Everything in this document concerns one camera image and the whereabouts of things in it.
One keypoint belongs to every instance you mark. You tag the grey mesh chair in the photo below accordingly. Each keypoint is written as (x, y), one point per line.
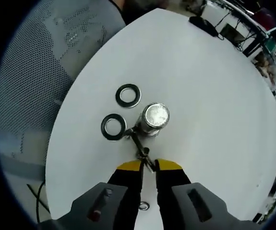
(32, 72)

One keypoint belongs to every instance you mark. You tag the large metal washer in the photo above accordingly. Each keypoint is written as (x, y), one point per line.
(103, 127)
(117, 96)

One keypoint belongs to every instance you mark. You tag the black computer mouse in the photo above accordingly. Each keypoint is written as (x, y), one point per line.
(203, 25)

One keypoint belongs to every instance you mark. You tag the small threaded stud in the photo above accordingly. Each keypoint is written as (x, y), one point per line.
(137, 142)

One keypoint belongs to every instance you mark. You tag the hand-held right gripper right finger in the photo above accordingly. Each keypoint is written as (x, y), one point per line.
(171, 189)

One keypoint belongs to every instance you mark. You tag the red-screen monitor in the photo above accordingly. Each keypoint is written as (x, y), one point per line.
(265, 15)

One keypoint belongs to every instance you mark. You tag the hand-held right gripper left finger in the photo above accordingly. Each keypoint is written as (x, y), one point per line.
(125, 189)

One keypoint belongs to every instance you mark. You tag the large threaded stud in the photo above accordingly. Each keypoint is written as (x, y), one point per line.
(157, 115)

